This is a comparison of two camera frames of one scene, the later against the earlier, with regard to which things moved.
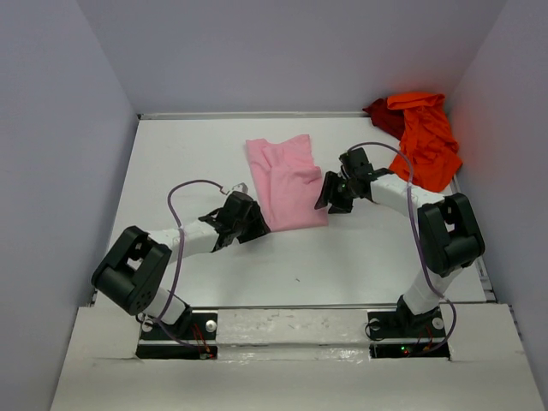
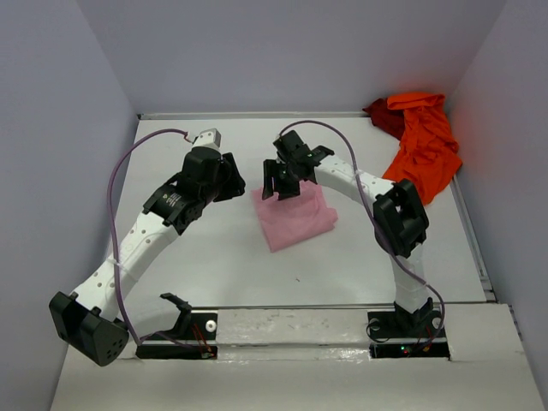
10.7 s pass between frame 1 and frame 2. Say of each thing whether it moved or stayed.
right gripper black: moved
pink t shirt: moved
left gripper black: moved
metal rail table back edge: stayed
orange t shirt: stayed
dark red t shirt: stayed
